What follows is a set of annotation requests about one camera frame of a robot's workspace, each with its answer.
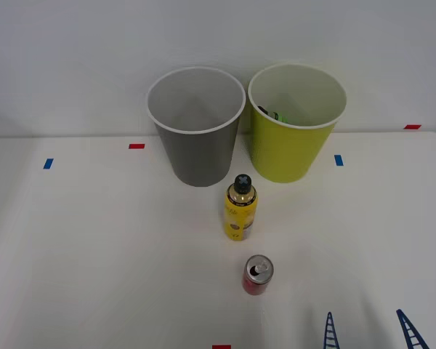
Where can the yellow-green plastic waste bin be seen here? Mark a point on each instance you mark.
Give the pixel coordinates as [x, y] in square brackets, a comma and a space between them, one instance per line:
[287, 152]

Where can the grey plastic waste bin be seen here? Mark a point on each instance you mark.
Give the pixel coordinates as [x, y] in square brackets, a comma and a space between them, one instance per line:
[200, 156]

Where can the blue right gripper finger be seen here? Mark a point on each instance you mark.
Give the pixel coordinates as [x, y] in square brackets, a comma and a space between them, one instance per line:
[330, 334]
[412, 334]

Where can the yellow plastic bottle black cap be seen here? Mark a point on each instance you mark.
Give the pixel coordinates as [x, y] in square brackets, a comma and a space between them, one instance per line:
[240, 218]

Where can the green plastic bottle black cap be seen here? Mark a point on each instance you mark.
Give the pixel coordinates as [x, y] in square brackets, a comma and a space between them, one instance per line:
[279, 117]

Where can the red drink can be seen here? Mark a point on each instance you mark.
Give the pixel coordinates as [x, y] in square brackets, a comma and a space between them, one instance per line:
[257, 280]

